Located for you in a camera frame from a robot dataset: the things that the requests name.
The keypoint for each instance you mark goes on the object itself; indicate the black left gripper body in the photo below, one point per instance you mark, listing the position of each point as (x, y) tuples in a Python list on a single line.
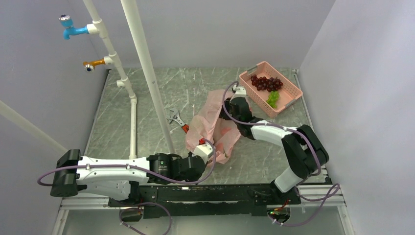
[(192, 179)]

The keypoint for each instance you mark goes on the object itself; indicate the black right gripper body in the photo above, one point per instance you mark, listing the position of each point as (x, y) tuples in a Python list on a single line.
[(228, 105)]

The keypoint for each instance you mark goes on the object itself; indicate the purple fake grapes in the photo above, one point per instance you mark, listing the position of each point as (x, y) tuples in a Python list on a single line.
[(263, 83)]

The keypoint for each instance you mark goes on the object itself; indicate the pink plastic bag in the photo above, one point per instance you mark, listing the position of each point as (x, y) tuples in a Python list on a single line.
[(207, 124)]

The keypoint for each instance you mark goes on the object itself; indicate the green fake grapes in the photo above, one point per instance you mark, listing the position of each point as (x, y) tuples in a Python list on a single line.
[(273, 98)]

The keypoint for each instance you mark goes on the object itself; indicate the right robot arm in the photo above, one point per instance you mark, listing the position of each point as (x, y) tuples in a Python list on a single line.
[(304, 151)]

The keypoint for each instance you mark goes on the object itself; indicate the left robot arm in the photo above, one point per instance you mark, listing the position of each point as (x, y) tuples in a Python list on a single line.
[(120, 179)]

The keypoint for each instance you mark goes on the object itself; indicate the pink plastic basket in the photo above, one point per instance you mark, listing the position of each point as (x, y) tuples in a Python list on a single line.
[(288, 94)]

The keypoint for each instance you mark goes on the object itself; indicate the orange faucet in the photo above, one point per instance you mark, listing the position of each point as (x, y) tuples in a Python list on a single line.
[(90, 66)]

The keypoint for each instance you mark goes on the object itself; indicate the blue faucet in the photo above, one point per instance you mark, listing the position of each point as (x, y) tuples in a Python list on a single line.
[(67, 22)]

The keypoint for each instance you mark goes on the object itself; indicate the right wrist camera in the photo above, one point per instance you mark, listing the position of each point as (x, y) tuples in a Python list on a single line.
[(238, 91)]

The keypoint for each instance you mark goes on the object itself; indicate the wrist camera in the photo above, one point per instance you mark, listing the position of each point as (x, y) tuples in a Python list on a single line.
[(204, 150), (238, 91)]

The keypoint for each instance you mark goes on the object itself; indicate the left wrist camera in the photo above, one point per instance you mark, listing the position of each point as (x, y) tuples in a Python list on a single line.
[(204, 150)]

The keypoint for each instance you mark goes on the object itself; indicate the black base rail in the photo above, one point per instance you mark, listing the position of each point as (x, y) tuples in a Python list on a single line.
[(253, 199)]

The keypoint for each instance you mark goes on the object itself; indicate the red handled adjustable wrench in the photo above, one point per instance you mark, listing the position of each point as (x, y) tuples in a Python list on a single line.
[(175, 117)]

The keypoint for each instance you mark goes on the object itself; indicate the white pvc pipe frame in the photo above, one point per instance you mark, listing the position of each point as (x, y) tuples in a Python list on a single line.
[(41, 78)]

